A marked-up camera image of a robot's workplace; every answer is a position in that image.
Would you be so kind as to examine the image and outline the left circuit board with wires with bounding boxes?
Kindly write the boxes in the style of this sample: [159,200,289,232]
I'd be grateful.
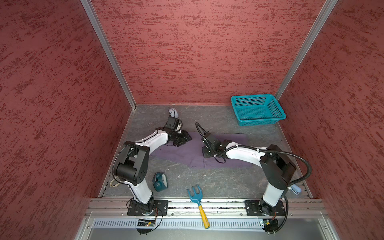
[136,208,164,235]

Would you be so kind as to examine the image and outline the teal plastic mesh basket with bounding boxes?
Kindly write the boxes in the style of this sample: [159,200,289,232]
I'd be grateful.
[231,94,287,127]

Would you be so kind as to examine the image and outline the aluminium corner post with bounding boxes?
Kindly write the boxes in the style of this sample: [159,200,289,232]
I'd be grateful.
[81,0,137,111]
[275,0,338,101]

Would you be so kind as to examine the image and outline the aluminium corner post left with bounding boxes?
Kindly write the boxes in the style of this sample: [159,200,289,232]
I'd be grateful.
[81,0,137,111]

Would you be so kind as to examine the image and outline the black corrugated cable conduit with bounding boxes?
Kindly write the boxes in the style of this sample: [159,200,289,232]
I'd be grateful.
[194,122,313,234]

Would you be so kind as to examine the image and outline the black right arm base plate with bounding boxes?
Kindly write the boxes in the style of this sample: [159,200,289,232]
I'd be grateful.
[245,200,286,217]

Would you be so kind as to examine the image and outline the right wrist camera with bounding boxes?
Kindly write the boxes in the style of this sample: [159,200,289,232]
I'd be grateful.
[203,132,222,149]

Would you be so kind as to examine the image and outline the right circuit board with wires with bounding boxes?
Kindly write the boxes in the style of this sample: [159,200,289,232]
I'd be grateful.
[263,216,279,234]

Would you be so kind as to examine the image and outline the aluminium corner post right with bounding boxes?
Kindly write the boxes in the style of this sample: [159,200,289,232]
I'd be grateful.
[275,0,338,101]

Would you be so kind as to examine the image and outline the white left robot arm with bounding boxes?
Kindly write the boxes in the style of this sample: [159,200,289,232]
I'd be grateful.
[112,128,192,215]

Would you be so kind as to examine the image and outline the blue garden fork yellow handle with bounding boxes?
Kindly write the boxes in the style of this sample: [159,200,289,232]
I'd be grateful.
[187,185,211,230]

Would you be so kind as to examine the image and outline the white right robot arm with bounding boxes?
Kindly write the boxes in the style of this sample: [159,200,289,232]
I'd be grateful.
[202,139,297,216]

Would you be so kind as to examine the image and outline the circuit board with wires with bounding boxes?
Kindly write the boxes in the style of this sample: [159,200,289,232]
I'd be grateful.
[136,208,164,235]
[263,216,279,234]

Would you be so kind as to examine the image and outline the purple trousers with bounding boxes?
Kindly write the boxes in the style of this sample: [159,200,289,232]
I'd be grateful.
[151,132,252,169]

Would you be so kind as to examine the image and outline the teal tape dispenser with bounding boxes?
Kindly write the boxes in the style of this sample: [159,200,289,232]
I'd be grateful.
[153,172,168,192]

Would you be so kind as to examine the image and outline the white computer mouse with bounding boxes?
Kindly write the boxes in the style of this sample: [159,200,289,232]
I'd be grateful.
[169,108,179,119]

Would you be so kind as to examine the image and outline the small light blue object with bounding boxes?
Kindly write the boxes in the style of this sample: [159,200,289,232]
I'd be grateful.
[289,184,302,195]

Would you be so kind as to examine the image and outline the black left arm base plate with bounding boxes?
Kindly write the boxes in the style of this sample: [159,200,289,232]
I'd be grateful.
[126,199,169,216]

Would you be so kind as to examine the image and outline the aluminium front rail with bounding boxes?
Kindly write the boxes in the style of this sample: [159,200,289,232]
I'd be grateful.
[86,198,329,232]

